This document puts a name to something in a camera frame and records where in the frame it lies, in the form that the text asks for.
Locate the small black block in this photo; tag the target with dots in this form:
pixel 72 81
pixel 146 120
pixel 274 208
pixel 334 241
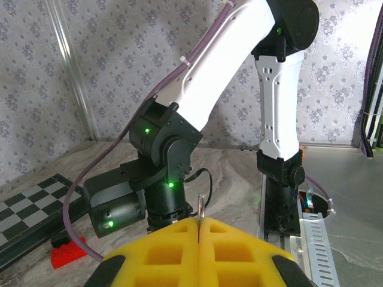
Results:
pixel 60 239

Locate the red toy brick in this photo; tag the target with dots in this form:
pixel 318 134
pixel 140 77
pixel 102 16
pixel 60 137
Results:
pixel 64 255

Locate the black and grey folded chessboard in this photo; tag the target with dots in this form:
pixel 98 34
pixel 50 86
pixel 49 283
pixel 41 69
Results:
pixel 27 206

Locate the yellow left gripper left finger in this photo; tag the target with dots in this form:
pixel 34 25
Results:
pixel 161 257

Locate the orange plastic clip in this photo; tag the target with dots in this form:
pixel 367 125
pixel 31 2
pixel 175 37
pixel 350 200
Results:
pixel 302 152

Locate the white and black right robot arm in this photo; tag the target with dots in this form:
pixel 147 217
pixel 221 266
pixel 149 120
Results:
pixel 227 59

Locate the small circuit board with LEDs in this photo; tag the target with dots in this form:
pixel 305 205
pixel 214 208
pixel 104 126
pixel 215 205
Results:
pixel 308 200

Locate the thin metal keyring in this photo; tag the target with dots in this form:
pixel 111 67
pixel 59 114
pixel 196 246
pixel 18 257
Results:
pixel 201 209

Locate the grey metal sheet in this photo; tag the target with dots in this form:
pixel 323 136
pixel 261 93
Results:
pixel 353 209

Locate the aluminium corner post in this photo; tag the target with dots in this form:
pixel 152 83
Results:
pixel 75 74

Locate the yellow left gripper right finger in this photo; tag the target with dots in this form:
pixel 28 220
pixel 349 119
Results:
pixel 233 257

